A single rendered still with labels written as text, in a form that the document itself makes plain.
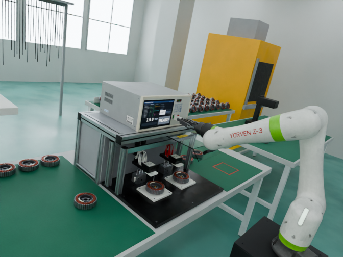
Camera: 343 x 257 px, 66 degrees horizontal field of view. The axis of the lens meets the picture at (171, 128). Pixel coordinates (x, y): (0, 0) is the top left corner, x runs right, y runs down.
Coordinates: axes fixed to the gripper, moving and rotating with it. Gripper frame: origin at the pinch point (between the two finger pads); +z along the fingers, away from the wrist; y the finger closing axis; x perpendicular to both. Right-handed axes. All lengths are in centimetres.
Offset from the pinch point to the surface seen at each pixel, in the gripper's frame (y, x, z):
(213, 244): 62, -118, -18
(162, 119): -10.7, -0.4, 4.0
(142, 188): -26.1, -39.9, -3.9
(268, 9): 512, 159, 198
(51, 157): -52, -41, 56
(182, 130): 8.3, -9.1, 1.2
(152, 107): -20.6, 7.2, 4.0
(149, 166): -22.9, -26.0, -3.5
